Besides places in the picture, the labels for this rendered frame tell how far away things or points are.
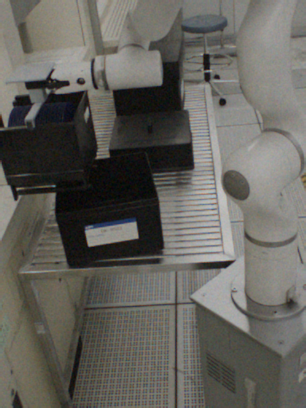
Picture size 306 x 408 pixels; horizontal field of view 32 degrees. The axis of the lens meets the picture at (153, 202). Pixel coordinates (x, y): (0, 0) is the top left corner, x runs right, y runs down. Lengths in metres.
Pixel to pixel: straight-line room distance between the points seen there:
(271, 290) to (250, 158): 0.36
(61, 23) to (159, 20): 1.87
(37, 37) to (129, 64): 1.80
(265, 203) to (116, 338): 1.39
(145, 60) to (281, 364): 0.75
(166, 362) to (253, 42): 1.49
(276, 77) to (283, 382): 0.68
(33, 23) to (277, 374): 2.30
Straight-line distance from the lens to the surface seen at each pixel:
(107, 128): 2.23
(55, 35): 3.03
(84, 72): 1.30
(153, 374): 2.16
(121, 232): 1.43
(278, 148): 1.06
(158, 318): 2.36
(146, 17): 1.17
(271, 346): 1.22
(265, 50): 0.99
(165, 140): 1.83
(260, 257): 1.20
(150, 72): 1.28
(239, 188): 1.03
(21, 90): 1.60
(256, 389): 1.38
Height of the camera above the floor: 1.67
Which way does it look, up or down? 33 degrees down
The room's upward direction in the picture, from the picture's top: 7 degrees counter-clockwise
